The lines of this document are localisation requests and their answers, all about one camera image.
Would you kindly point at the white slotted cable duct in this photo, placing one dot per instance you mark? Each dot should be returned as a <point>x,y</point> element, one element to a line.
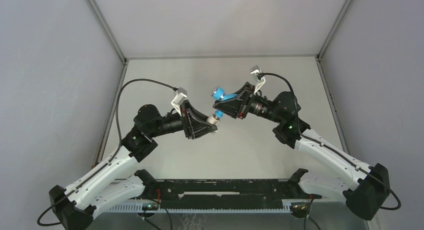
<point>149,207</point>

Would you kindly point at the blue plastic water faucet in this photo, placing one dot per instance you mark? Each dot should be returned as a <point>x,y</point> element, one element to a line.
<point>218,94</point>

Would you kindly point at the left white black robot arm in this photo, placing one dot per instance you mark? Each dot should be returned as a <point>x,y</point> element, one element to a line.
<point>79,203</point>

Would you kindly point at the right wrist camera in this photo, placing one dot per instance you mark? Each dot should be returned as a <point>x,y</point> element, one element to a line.
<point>258,77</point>

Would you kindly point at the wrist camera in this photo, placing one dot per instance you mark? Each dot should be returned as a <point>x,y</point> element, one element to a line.
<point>180,94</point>
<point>258,77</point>

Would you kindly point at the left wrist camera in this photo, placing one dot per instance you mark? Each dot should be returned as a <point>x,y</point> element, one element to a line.
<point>180,94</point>

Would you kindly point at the aluminium frame rail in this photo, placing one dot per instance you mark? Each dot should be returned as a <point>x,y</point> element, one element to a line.
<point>293,188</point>

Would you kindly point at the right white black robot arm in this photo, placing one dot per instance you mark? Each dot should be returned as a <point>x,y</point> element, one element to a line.
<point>362,187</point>

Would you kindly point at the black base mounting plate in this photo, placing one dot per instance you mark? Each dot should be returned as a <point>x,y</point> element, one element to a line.
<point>226,194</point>

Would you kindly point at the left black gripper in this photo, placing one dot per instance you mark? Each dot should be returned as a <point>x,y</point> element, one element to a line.
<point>194,122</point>

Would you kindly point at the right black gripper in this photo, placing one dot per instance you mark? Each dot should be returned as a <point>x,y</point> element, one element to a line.
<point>237,107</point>

